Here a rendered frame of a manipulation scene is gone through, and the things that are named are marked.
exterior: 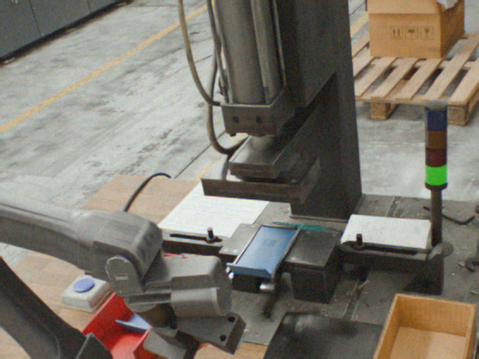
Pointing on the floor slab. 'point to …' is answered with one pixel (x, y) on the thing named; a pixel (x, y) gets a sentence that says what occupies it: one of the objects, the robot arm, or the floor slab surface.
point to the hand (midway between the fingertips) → (202, 342)
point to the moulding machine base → (42, 21)
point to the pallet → (469, 88)
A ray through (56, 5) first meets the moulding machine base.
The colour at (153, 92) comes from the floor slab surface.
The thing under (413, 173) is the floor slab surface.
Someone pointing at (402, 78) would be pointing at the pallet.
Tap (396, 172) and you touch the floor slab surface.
